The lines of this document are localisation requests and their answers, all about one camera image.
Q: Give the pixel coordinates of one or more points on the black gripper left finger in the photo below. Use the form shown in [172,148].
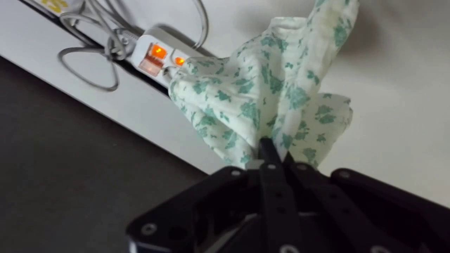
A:
[279,205]

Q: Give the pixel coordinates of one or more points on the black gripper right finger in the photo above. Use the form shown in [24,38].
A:
[353,229]

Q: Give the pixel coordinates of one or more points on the white power strip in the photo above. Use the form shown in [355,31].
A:
[158,53]

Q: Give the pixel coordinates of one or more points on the white green patterned towel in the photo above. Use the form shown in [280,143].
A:
[270,89]

